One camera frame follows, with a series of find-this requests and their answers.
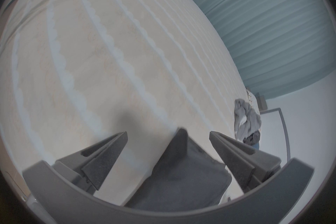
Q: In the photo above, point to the white printed pillow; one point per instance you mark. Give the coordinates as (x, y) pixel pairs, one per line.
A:
(251, 98)

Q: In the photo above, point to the bed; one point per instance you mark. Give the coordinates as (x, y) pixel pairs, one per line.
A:
(118, 47)

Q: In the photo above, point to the black T-shirt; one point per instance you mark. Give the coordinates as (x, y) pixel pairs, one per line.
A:
(183, 175)

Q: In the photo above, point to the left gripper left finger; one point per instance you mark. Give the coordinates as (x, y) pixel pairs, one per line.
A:
(97, 165)

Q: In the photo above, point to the black shiny garment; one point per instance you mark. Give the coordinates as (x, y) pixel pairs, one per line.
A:
(252, 138)

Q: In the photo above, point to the grey garment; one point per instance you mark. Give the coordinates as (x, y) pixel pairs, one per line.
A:
(248, 118)

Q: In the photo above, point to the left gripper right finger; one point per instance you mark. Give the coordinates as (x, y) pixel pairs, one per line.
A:
(244, 162)

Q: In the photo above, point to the grey bedside table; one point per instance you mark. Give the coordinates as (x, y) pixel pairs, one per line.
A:
(261, 101)

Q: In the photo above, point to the dark blue and white garment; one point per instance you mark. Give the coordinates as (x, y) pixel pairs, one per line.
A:
(256, 146)

